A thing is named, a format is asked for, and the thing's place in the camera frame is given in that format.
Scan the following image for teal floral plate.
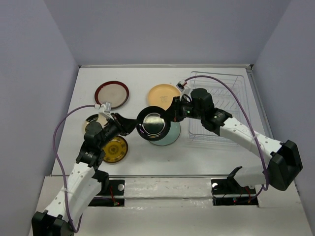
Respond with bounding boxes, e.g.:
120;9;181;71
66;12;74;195
150;122;181;147

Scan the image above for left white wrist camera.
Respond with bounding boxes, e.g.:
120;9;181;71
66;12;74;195
99;102;113;119

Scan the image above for orange-yellow plastic plate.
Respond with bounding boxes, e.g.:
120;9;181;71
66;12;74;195
147;84;181;110

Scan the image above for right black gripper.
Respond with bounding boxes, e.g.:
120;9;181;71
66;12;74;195
160;96;204;122

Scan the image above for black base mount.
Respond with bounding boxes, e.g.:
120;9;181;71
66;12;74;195
211;178;258;206
89;179;125;207

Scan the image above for black glossy plate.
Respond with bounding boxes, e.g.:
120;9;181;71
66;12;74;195
136;106;171;142

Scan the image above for cream white plate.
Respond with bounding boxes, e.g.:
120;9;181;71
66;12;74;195
82;114;108;135

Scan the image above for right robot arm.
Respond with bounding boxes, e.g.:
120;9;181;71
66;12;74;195
162;88;303;193

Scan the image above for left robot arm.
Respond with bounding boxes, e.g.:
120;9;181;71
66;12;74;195
31;113;139;236

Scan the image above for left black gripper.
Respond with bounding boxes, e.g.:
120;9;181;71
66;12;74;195
98;113;140;148

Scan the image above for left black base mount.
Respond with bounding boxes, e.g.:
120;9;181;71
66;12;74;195
89;179;125;207

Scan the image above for white wire dish rack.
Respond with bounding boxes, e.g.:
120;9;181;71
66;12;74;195
187;71;254;148

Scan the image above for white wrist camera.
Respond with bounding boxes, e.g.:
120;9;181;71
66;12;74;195
99;102;113;119
176;80;191;99

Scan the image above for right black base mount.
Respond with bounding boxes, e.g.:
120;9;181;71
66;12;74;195
211;178;258;206

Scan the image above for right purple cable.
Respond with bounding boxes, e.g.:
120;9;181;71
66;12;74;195
185;74;270;192

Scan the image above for red rimmed beige plate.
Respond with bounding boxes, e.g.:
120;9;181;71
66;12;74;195
94;81;129;109

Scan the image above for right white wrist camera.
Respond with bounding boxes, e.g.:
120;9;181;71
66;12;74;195
176;80;191;99

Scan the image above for yellow patterned dark plate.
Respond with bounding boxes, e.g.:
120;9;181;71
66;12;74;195
103;136;128;164

